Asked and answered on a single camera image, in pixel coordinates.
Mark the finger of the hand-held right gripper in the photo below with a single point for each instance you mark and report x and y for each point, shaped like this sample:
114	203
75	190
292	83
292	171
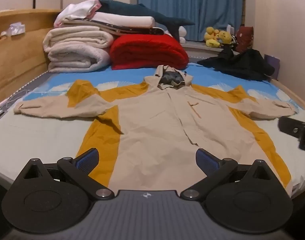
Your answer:
290	127

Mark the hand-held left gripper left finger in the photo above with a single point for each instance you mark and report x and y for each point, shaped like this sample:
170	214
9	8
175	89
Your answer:
88	160

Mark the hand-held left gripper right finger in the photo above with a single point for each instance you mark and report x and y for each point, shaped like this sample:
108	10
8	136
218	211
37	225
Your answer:
207	162

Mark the beige and yellow hooded jacket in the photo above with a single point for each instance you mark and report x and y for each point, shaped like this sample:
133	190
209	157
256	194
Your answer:
152	120

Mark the black clothes pile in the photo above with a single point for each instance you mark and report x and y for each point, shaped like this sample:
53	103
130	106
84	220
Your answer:
242	63

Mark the purple box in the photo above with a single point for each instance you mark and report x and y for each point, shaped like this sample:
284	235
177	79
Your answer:
273	66

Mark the yellow plush toy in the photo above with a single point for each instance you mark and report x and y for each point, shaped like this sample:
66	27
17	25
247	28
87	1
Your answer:
225	37
211	38

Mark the white folded fleece blanket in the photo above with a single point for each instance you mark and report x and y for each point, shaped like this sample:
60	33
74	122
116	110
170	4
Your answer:
75	47

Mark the wooden headboard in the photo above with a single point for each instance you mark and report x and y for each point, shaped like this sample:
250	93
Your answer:
20	62

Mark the red folded blanket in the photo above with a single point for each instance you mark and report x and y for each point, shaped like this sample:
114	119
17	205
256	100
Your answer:
147	52

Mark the white plush toy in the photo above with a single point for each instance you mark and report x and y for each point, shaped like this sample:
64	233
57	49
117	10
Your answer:
183	33

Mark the white folded quilt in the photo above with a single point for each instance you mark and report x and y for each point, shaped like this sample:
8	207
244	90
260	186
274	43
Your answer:
125	20

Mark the pink and white cloth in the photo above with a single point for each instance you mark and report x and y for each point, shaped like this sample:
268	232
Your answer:
77	10

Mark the clear plastic bag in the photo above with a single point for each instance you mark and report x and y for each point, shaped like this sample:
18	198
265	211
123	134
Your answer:
15	28

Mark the blue curtain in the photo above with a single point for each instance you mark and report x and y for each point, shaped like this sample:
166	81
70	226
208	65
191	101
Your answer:
192	5

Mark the teal shark plush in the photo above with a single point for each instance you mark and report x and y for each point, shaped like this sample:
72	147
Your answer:
142	12

